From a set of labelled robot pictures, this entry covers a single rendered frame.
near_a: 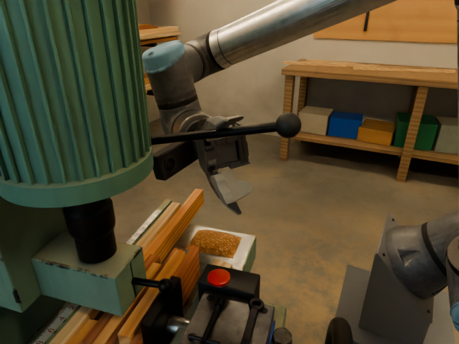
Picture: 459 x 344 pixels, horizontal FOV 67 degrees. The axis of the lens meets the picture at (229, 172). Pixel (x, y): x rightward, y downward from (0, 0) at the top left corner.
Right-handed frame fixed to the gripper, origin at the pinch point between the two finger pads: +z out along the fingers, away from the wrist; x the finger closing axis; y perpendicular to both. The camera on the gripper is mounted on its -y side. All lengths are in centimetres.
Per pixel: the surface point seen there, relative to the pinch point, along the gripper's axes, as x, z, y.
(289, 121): -7.1, 5.6, 7.4
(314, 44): 10, -253, 195
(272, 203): 108, -160, 86
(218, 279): 10.5, 8.6, -6.7
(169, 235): 16.7, -15.7, -9.0
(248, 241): 22.4, -12.6, 6.2
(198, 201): 17.6, -27.8, 0.9
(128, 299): 13.0, 2.8, -18.4
